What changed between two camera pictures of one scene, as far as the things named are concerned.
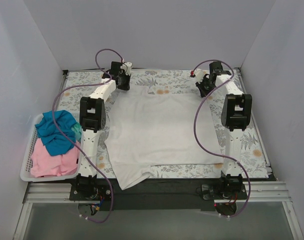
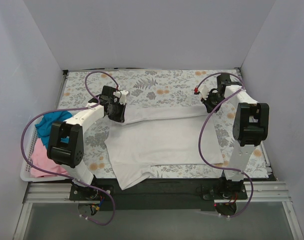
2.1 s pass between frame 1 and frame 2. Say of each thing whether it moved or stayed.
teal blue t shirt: stayed
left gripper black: moved
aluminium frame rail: stayed
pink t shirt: stayed
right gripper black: moved
